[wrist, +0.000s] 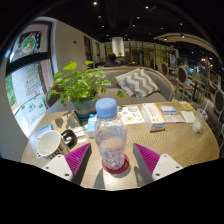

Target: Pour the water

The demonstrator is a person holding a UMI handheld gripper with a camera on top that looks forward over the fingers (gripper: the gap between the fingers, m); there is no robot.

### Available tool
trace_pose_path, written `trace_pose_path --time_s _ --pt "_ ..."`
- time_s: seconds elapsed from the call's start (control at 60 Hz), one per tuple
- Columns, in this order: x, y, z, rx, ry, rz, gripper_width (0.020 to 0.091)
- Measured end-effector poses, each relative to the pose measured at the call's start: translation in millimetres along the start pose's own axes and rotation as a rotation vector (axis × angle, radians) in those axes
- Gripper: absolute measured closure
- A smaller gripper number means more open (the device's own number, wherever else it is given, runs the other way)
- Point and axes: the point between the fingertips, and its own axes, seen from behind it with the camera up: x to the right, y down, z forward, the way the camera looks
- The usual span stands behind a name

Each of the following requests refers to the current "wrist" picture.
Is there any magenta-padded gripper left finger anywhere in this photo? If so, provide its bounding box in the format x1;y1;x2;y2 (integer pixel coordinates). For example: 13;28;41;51
42;142;93;186

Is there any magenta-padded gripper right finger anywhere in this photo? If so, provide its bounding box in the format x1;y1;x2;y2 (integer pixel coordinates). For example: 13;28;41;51
132;142;184;186

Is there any clear blue-capped water bottle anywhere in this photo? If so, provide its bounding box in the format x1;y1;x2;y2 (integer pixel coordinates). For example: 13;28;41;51
93;97;128;171

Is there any white mug with black print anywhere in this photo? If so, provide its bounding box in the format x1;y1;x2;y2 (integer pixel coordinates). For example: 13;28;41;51
35;129;78;160

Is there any flat round red coaster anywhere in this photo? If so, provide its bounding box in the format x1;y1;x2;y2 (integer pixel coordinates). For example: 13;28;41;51
101;153;130;175

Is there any small light blue box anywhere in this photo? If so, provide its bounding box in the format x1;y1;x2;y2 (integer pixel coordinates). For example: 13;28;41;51
86;113;98;138

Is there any white box with orange print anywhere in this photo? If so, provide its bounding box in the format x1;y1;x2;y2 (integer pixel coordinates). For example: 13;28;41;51
140;102;167;133

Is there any blue and white pack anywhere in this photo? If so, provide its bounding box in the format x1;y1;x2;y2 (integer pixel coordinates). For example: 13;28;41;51
36;124;54;138

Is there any white printed leaflet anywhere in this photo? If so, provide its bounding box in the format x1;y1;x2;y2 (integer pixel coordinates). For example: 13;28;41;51
117;105;146;126

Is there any small blue white booklet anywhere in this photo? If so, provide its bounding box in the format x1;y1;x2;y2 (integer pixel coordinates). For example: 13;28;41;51
158;104;178;116

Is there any white paper napkin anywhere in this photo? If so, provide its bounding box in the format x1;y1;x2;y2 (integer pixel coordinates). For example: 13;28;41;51
179;109;197;124

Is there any green potted plant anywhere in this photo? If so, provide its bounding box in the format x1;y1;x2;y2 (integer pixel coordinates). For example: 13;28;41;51
46;60;125;122

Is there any grey tufted chair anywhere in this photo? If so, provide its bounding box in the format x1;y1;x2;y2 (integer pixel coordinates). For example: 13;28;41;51
206;109;224;148

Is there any grey white chevron cushion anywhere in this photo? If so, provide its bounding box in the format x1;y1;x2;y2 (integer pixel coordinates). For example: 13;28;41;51
114;68;161;99

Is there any group of round-backed chairs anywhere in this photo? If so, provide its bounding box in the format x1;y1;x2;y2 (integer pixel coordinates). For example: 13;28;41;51
156;61;224;158

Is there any window with holiday decals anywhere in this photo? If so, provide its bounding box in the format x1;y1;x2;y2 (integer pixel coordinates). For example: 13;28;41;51
4;21;54;138

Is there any person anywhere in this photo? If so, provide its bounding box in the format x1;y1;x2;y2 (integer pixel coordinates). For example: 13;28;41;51
103;52;123;68

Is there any white round pillar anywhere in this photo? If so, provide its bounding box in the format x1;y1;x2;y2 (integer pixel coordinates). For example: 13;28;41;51
110;36;126;58

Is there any group of ceiling spotlights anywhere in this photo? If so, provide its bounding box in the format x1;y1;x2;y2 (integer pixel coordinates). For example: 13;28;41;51
91;0;188;38

